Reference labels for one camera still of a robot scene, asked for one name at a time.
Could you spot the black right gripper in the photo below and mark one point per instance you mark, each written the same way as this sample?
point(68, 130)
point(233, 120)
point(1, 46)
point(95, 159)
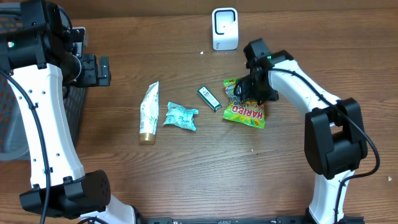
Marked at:
point(242, 92)

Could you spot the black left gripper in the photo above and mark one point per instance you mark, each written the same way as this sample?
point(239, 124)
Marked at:
point(93, 78)

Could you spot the green haribo candy bag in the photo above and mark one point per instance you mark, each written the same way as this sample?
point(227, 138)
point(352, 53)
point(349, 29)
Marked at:
point(247, 112)

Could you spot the green axe brand box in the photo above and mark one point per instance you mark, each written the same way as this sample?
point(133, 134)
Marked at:
point(209, 98)

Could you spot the white tube with gold cap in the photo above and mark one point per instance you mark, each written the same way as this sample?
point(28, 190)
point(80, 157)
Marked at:
point(149, 114)

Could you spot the teal packet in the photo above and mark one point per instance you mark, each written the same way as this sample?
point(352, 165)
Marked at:
point(180, 116)

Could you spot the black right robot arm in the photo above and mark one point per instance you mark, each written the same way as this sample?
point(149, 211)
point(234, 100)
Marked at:
point(334, 144)

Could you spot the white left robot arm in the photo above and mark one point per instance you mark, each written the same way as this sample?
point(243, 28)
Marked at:
point(38, 60)

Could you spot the grey plastic shopping basket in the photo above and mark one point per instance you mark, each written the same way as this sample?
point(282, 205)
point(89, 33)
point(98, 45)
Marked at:
point(13, 139)

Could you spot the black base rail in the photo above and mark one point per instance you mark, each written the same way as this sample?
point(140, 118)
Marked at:
point(236, 220)

